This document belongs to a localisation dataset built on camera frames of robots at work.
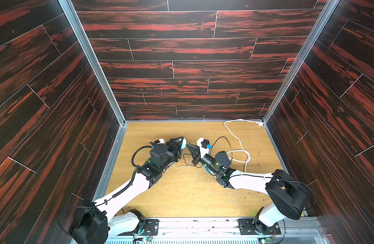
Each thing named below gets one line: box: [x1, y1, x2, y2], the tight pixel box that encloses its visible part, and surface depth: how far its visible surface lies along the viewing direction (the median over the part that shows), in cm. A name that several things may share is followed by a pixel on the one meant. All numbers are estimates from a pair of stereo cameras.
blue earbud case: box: [180, 137, 187, 150], surface depth 75 cm
